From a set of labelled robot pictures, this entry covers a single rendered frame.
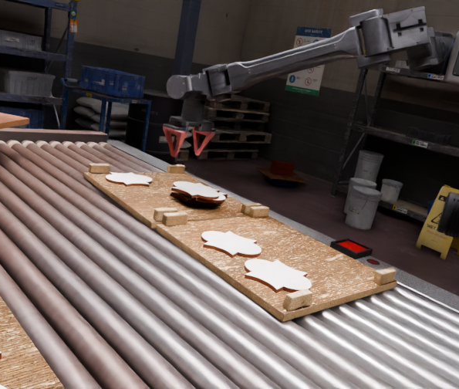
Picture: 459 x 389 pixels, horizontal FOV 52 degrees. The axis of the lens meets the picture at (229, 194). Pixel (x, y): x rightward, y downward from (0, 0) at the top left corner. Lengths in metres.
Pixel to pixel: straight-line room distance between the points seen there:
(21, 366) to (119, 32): 6.01
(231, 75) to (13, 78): 4.24
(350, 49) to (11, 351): 0.85
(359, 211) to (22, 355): 4.31
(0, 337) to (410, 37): 0.91
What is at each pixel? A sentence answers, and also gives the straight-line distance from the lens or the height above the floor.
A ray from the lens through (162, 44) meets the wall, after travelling 6.86.
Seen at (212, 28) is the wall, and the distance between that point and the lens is 7.40.
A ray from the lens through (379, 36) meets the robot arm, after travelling 1.07.
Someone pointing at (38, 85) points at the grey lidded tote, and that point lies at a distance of 5.41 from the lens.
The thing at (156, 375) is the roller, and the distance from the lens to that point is 0.65.
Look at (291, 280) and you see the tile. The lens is 0.90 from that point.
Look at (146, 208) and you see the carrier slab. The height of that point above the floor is 0.94.
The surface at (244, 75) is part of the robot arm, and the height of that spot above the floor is 1.29.
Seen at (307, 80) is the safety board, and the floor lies 1.29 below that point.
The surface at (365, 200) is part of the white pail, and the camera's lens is 4.73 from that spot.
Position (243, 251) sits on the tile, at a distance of 0.98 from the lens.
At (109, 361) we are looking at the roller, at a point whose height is 0.92.
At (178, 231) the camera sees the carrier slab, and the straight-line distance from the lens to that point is 1.05.
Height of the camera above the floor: 1.31
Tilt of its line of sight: 15 degrees down
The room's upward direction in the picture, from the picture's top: 10 degrees clockwise
